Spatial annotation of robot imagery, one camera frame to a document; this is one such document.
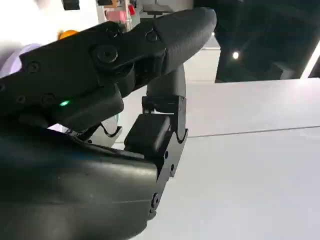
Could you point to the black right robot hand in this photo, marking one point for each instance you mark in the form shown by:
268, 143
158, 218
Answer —
75, 180

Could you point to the lilac plate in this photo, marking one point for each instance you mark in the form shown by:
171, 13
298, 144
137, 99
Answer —
17, 60

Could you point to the orange and white bread roll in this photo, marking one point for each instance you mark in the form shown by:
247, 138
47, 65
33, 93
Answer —
68, 34

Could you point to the pink box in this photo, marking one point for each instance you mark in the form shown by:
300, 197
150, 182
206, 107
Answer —
115, 15

